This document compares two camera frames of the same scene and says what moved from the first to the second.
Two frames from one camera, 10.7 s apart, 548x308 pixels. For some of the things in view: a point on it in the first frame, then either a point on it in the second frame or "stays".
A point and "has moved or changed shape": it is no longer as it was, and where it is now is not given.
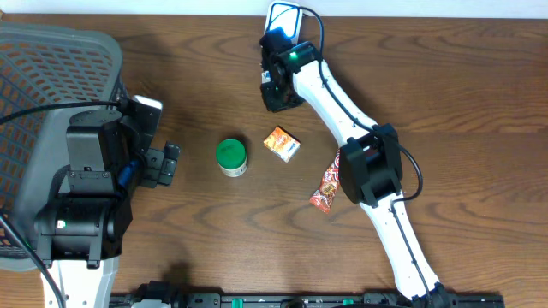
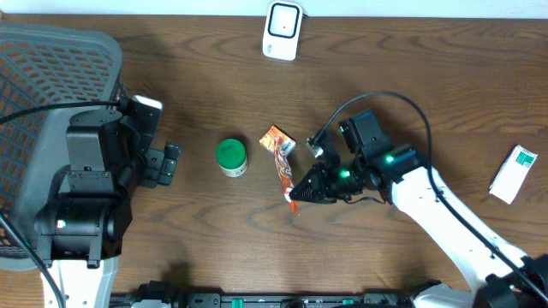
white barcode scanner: [287, 16] stays
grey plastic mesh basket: [44, 65] stays
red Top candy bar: [323, 198] has moved or changed shape
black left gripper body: [157, 167] stays
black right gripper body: [275, 94] -> [346, 178]
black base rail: [312, 300] stays
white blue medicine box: [265, 77] -> [513, 174]
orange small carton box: [283, 144] has moved or changed shape
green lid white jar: [231, 156] stays
